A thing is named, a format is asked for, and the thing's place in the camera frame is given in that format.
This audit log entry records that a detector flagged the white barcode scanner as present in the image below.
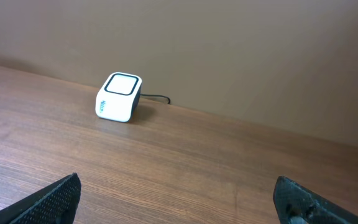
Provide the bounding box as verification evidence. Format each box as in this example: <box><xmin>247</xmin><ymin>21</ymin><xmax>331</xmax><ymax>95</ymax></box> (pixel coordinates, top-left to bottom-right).
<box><xmin>95</xmin><ymin>72</ymin><xmax>142</xmax><ymax>123</ymax></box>

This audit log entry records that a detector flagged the black scanner cable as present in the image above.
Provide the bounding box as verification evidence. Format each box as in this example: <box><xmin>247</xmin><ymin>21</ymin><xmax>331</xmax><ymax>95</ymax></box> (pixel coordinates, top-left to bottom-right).
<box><xmin>140</xmin><ymin>93</ymin><xmax>172</xmax><ymax>105</ymax></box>

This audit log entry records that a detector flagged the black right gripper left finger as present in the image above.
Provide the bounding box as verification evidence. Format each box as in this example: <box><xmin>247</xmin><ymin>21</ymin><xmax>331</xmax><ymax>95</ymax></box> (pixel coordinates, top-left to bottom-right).
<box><xmin>0</xmin><ymin>173</ymin><xmax>81</xmax><ymax>224</ymax></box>

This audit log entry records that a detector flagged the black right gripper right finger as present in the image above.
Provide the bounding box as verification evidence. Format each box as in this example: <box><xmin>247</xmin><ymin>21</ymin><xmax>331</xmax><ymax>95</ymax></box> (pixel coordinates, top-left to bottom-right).
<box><xmin>273</xmin><ymin>176</ymin><xmax>358</xmax><ymax>224</ymax></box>

